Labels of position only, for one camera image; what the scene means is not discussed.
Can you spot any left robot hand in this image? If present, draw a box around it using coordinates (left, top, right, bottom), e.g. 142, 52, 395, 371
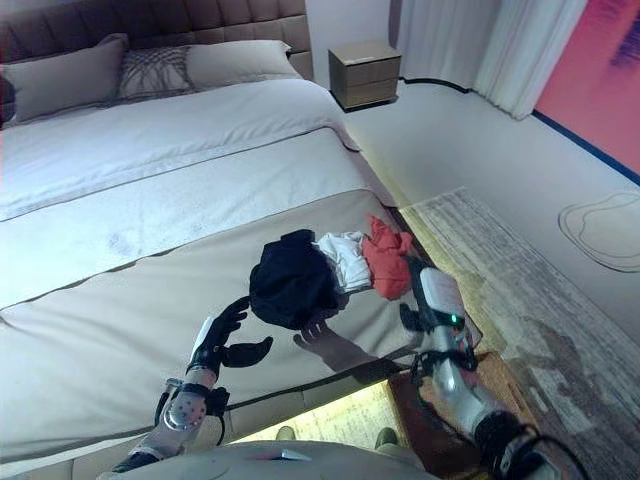
186, 296, 275, 377

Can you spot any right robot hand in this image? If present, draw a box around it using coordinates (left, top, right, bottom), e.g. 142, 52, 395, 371
399, 254, 465, 332

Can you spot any large bed with beige bedding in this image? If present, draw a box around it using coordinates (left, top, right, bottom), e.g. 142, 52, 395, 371
0, 38, 484, 479

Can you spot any red garment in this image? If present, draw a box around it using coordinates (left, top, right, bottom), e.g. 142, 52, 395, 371
361, 213, 415, 301

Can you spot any grey patterned rug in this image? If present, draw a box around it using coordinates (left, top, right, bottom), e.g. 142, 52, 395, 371
400, 185, 640, 480

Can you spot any black garment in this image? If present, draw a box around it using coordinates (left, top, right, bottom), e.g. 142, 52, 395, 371
248, 228, 351, 331

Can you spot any white garment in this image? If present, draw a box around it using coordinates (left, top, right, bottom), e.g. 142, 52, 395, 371
312, 230, 374, 293

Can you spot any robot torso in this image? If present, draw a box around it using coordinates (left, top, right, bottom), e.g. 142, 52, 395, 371
97, 439, 426, 480

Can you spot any wooden nightstand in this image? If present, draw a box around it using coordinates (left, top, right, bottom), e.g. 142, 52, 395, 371
327, 40, 403, 112

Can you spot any white curtain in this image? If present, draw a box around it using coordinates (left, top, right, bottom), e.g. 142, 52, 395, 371
388, 0, 589, 121

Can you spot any patterned grey cushion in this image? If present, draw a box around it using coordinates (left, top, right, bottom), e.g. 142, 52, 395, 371
115, 44, 197, 100

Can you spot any long cream pillow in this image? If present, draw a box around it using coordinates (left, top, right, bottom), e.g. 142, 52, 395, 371
185, 39, 303, 92

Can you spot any plain beige pillow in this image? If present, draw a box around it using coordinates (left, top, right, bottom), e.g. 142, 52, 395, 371
0, 32, 130, 124

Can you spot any brown padded headboard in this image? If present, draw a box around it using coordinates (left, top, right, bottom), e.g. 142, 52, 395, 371
0, 0, 314, 81

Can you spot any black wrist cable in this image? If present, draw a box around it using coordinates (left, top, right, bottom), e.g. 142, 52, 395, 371
208, 387, 232, 447

